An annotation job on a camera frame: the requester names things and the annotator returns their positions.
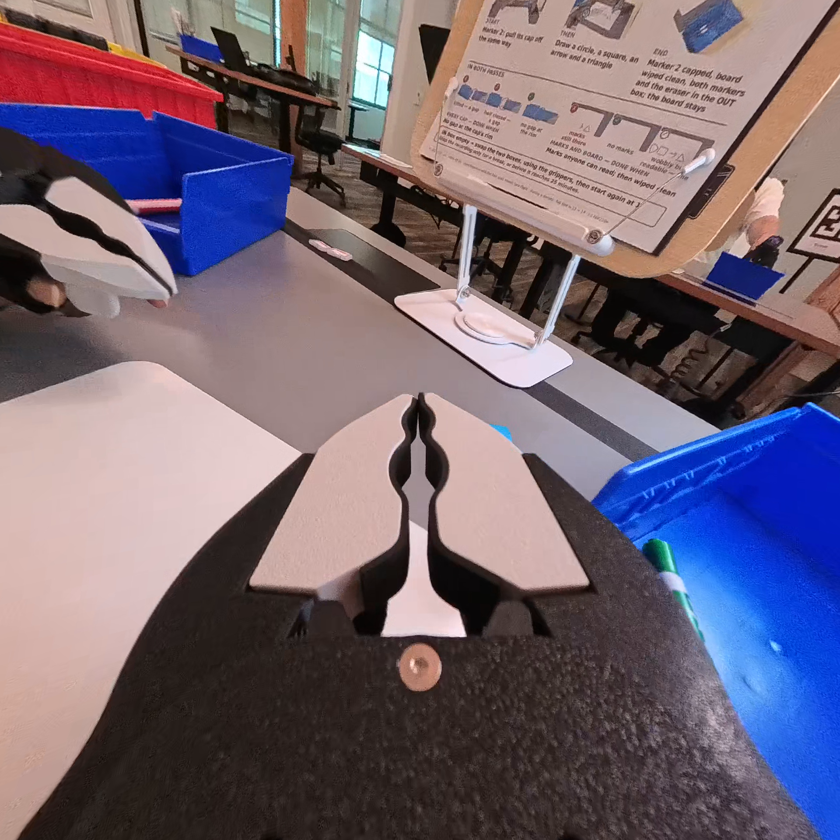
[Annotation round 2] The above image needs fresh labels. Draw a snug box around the office desk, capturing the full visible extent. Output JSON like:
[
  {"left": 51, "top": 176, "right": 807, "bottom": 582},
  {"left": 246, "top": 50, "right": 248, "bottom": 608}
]
[{"left": 164, "top": 46, "right": 340, "bottom": 158}]

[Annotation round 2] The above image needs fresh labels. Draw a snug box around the green whiteboard marker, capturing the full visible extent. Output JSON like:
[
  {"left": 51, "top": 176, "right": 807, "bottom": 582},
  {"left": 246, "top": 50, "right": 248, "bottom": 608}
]
[{"left": 641, "top": 537, "right": 707, "bottom": 644}]

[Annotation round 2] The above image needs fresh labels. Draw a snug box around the person's left hand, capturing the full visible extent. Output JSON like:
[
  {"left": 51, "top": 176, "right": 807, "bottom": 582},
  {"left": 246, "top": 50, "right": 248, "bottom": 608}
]
[{"left": 0, "top": 269, "right": 69, "bottom": 317}]

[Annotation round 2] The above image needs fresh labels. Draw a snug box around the wooden desk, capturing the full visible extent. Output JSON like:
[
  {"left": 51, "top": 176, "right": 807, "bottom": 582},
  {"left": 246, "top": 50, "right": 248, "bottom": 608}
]
[{"left": 342, "top": 142, "right": 840, "bottom": 355}]

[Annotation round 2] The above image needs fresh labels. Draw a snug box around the white paper sign board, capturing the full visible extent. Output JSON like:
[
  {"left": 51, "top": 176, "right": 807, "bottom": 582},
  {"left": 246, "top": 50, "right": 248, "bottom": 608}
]
[{"left": 411, "top": 0, "right": 840, "bottom": 279}]

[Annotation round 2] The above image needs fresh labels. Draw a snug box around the black framed sign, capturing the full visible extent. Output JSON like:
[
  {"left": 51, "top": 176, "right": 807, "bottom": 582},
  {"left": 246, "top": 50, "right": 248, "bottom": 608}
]
[{"left": 785, "top": 188, "right": 840, "bottom": 270}]

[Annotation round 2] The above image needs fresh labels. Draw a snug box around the white stand with round base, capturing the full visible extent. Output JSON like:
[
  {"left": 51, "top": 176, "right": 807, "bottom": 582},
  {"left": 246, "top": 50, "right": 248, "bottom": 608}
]
[{"left": 451, "top": 204, "right": 585, "bottom": 349}]

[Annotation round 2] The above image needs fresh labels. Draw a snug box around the red storage bin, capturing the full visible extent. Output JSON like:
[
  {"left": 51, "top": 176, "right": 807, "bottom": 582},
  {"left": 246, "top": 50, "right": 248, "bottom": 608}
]
[{"left": 0, "top": 23, "right": 225, "bottom": 130}]

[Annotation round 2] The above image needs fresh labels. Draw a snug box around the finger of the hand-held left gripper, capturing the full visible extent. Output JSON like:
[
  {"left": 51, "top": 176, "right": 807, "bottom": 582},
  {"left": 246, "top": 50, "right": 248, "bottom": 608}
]
[
  {"left": 44, "top": 176, "right": 179, "bottom": 301},
  {"left": 0, "top": 201, "right": 130, "bottom": 320}
]

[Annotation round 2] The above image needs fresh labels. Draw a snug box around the blue open-front storage bin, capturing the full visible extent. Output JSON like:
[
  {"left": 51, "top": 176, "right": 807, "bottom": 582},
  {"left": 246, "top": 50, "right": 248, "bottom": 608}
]
[{"left": 0, "top": 103, "right": 295, "bottom": 278}]

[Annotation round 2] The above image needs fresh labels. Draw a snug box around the black laptop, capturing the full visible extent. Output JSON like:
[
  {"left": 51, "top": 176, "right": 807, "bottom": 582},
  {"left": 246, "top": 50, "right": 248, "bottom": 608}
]
[{"left": 210, "top": 27, "right": 270, "bottom": 77}]

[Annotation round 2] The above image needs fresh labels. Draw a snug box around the shallow blue bin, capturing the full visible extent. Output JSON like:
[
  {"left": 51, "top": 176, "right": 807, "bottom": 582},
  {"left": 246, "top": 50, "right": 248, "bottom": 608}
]
[{"left": 703, "top": 251, "right": 788, "bottom": 303}]

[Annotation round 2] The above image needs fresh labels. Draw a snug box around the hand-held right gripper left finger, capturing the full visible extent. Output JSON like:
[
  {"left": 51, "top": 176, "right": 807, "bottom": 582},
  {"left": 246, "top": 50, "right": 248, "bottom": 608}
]
[{"left": 250, "top": 393, "right": 421, "bottom": 599}]

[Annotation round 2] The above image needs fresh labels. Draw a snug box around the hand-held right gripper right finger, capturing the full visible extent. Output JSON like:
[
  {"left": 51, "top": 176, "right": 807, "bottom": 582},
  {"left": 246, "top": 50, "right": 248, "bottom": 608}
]
[{"left": 419, "top": 393, "right": 592, "bottom": 602}]

